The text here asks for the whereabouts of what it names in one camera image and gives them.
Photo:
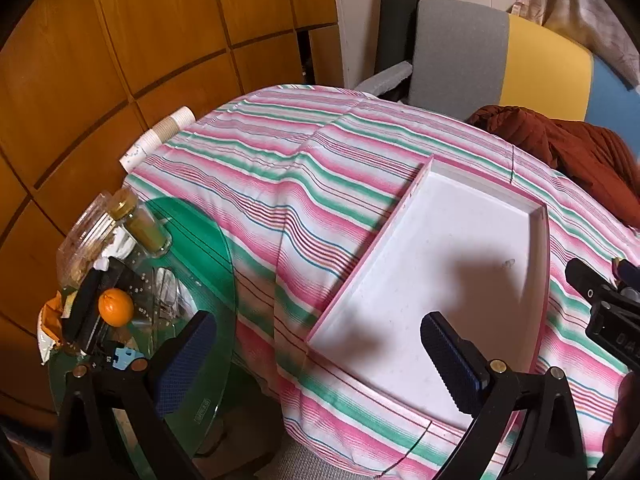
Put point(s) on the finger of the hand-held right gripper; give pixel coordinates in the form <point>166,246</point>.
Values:
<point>627,272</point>
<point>582,275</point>

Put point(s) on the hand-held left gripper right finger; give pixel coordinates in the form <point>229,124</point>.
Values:
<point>447,360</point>

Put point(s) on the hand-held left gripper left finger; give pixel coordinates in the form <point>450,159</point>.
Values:
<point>185,362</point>

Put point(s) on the pink white tray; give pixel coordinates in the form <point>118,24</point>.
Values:
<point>450,240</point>

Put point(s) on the person's right hand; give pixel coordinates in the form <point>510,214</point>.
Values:
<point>622,420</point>

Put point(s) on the blue plastic piece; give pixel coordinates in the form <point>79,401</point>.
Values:
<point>125,360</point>

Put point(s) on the orange fruit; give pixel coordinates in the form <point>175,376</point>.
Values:
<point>116,306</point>

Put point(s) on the green glass round table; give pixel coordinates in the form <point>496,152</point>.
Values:
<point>210,260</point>

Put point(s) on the black box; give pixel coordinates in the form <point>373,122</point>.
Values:
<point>87,300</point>

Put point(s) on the rust brown quilt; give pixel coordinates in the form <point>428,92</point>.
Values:
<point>575,155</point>

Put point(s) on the glass jar with gold lid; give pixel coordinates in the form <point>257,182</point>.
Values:
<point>145,230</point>

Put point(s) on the orange snack wrapper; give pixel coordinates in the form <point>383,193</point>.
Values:
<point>50,320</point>

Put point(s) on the clear plastic container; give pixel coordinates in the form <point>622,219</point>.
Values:
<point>85,240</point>

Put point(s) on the grey yellow blue cushion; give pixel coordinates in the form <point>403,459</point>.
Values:
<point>540,70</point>

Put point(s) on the pink green striped blanket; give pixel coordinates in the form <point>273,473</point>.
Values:
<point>350,160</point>

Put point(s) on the stack of paper cups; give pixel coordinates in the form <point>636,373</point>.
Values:
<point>160,132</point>

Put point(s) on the beige patterned cloth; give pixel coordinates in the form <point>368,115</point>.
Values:
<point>575,5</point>

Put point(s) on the grey armrest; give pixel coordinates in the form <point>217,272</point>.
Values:
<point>385,77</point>

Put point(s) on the black rolled mat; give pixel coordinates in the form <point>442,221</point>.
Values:
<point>397,20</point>

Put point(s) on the wooden wardrobe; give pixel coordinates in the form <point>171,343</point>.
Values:
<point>125,35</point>

